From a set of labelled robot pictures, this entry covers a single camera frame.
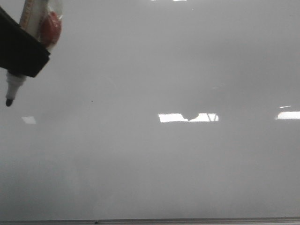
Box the black whiteboard marker pen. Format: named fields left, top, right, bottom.
left=6, top=0, right=63, bottom=107

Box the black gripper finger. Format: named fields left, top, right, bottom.
left=0, top=8, right=50, bottom=77

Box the grey aluminium whiteboard frame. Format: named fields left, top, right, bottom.
left=0, top=217, right=300, bottom=225

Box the white whiteboard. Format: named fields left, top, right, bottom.
left=0, top=0, right=300, bottom=220

